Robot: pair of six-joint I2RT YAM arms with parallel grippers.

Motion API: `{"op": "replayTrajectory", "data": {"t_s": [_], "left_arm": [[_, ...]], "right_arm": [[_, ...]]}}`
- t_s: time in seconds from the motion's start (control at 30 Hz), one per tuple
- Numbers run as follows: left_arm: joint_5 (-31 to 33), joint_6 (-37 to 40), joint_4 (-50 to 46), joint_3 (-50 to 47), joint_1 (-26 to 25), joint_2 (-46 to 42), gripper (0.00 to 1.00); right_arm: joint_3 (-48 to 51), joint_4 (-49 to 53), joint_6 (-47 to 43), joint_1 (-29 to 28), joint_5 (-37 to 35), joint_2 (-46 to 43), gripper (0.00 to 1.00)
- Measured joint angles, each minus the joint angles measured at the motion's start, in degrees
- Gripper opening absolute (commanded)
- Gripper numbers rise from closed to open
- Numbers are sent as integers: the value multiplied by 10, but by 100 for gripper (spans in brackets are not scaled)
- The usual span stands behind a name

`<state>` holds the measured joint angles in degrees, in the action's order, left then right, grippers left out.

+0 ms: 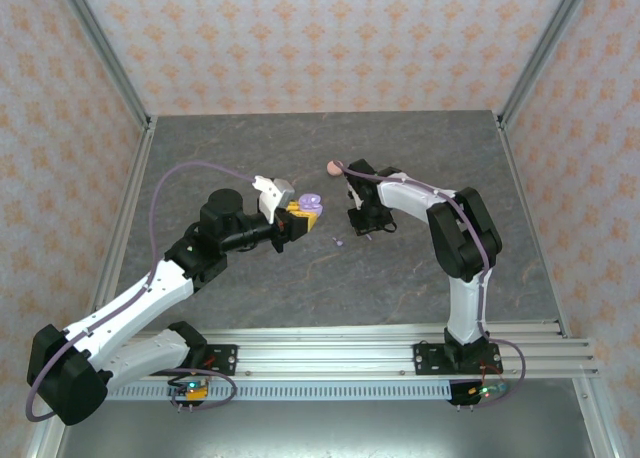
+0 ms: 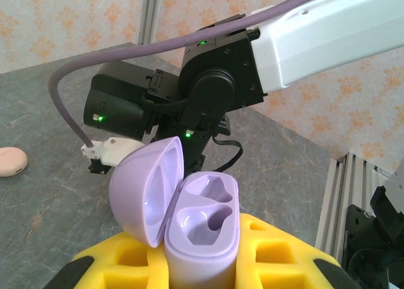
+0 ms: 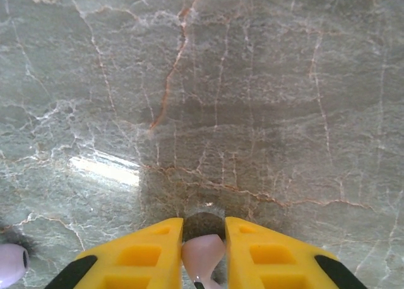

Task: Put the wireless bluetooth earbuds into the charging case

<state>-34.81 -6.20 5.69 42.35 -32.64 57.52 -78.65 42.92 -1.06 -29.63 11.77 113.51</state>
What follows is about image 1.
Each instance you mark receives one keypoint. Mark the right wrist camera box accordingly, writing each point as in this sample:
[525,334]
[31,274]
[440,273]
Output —
[356,193]

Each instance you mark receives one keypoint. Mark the black mounting plate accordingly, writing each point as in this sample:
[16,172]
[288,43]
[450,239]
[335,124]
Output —
[425,360]
[225,360]

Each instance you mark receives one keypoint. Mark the purple earbud charging case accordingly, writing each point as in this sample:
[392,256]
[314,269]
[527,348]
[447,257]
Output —
[312,204]

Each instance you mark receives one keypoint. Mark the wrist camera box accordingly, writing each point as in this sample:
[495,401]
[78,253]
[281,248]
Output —
[270,198]
[356,193]

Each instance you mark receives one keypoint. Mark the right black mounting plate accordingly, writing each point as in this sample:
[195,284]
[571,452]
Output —
[425,360]

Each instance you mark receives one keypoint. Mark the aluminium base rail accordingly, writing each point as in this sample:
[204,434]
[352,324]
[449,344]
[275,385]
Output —
[325,358]

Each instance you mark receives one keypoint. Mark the pink earbud charging case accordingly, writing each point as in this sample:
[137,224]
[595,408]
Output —
[333,168]

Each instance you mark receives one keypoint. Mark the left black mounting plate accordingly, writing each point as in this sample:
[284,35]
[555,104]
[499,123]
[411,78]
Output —
[225,360]

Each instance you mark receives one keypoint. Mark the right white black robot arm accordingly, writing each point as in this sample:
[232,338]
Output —
[467,308]

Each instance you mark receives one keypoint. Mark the aluminium frame side rail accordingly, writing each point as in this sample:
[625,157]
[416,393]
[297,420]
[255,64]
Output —
[128,203]
[526,203]

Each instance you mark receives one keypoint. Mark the aluminium frame post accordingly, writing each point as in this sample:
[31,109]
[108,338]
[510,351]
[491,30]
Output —
[107,53]
[541,53]

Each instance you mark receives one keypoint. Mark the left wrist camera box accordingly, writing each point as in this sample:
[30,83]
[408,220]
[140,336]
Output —
[270,198]

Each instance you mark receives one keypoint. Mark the grey metal base plate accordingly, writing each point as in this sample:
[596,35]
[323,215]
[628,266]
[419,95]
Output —
[320,428]

